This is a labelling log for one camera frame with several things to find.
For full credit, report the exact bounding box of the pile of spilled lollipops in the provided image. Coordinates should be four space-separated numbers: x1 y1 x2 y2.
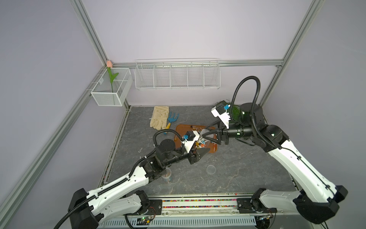
190 125 205 132

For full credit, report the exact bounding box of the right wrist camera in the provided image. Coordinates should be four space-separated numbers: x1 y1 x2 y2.
211 101 231 129

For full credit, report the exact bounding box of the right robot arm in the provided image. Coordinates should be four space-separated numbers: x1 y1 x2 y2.
203 76 348 224

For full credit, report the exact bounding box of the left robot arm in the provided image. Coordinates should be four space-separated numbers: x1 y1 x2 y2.
55 129 211 229

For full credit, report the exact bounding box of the green artificial grass mat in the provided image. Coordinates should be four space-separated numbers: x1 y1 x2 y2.
216 100 241 122

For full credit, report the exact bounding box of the clear plastic jar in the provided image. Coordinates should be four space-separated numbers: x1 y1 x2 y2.
161 168 173 183

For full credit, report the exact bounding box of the clear candy jar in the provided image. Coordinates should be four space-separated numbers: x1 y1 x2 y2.
195 138 209 149

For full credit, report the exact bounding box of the white wire wall rack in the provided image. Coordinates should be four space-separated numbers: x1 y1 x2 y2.
134 58 221 90

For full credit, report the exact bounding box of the cream work glove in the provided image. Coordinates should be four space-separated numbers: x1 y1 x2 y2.
150 106 169 130

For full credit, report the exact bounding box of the brown wooden tray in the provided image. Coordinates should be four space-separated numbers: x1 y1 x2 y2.
175 124 217 153

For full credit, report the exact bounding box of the white mesh wall basket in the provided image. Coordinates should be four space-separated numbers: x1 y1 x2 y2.
91 67 133 106

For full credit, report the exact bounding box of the pink artificial tulip flower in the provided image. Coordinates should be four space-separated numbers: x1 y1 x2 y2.
106 60 119 92

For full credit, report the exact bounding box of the blue yellow garden rake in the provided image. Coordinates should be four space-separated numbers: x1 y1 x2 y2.
165 112 179 129

